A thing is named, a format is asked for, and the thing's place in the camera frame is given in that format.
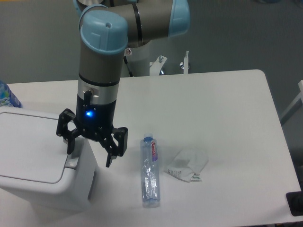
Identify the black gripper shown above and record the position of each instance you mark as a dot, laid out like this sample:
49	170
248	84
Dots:
94	122

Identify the white push-button trash can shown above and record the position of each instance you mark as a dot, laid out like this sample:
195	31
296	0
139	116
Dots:
35	165

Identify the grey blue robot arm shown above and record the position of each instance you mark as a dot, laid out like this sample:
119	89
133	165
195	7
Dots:
106	29

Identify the clear plastic water bottle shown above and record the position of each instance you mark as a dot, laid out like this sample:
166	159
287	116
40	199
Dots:
150	180

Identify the blue patterned bottle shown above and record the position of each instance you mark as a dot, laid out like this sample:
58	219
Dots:
7	97

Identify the crumpled white plastic wrapper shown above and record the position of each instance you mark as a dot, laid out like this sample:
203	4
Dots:
188	164

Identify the black device at table edge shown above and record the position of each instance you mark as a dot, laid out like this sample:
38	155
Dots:
295	203

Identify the white metal base bracket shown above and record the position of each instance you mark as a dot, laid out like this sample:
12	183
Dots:
156	67

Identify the white bolted bracket post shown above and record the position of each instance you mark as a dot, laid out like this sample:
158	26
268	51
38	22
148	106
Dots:
184	65

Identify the white frame at right edge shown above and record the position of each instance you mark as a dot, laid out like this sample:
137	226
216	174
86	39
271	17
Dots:
293	106

